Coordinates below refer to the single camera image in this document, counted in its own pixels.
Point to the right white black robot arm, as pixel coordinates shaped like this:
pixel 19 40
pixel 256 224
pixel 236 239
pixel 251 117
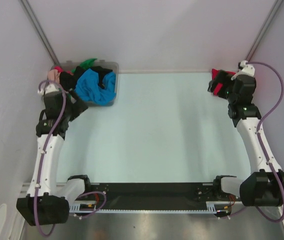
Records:
pixel 265 185

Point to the aluminium rail frame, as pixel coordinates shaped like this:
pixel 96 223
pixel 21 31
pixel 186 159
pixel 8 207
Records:
pixel 25 187

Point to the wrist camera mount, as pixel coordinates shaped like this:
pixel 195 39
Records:
pixel 49 88
pixel 244 68

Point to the black t shirt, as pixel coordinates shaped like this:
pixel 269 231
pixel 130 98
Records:
pixel 69 80

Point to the beige pink t shirt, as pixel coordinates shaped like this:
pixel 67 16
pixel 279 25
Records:
pixel 54 75

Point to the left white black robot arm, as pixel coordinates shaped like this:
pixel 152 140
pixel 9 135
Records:
pixel 45 203

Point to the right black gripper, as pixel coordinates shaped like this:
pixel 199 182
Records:
pixel 222 77

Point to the green t shirt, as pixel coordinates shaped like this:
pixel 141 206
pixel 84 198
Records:
pixel 87 85

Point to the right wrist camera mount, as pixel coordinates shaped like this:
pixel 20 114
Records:
pixel 244 68

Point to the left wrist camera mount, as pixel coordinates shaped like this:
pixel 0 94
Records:
pixel 49 88

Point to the red t shirt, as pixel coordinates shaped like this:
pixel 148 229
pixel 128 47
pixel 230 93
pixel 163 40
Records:
pixel 221 82

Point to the blue t shirt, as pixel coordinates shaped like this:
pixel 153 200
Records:
pixel 108 94

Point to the grey plastic bin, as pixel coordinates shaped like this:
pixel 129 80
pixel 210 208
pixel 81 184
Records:
pixel 68 66

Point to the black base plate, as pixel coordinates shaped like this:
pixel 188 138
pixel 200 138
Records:
pixel 178 196

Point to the white slotted cable duct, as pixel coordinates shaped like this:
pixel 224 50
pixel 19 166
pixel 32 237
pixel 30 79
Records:
pixel 209 208

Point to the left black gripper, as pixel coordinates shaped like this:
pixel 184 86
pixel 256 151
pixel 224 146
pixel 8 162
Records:
pixel 78 107

